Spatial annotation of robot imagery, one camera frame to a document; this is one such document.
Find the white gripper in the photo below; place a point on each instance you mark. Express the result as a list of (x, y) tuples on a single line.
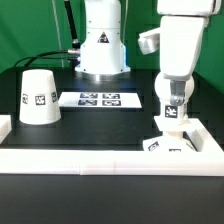
[(179, 39)]

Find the white lamp bulb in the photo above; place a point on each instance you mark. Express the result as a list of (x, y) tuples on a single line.
[(162, 89)]

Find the white lamp base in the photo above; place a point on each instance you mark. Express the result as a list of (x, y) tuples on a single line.
[(172, 138)]

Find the white lamp shade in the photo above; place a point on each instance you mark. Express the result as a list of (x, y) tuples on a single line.
[(39, 102)]

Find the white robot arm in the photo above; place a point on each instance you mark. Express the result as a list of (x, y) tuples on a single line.
[(103, 54)]

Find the white marker sheet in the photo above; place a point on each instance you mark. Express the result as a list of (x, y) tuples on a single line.
[(99, 100)]

